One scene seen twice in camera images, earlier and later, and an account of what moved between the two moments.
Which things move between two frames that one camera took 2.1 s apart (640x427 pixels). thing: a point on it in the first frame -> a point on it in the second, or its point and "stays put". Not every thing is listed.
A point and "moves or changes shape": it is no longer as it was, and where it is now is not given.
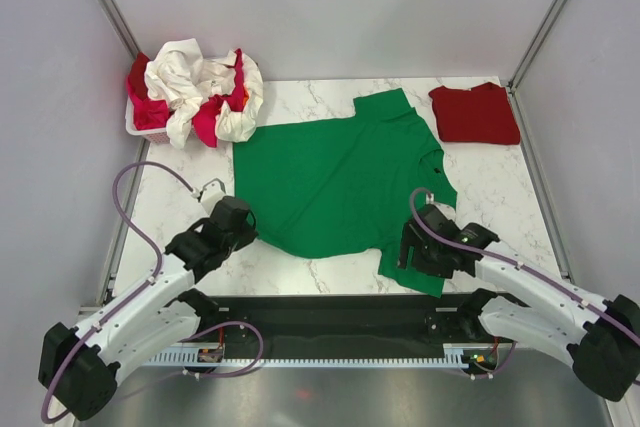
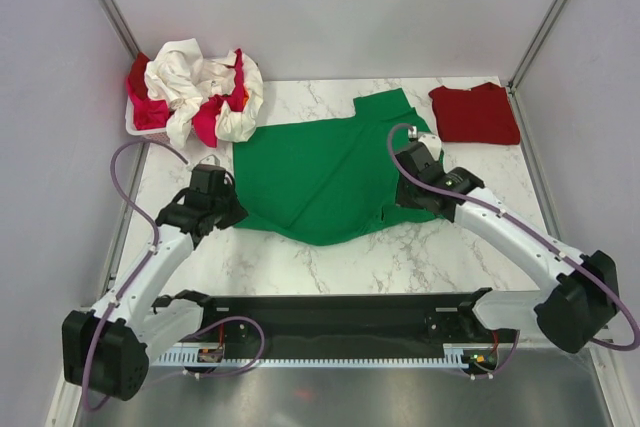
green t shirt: (321, 188) moves or changes shape
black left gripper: (247, 237) -> (237, 214)
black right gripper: (409, 237) -> (402, 198)
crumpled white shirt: (179, 77) stays put
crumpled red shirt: (137, 75) stays put
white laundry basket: (160, 136) stays put
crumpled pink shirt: (147, 114) stays put
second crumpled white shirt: (241, 126) stays put
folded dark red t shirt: (482, 115) stays put
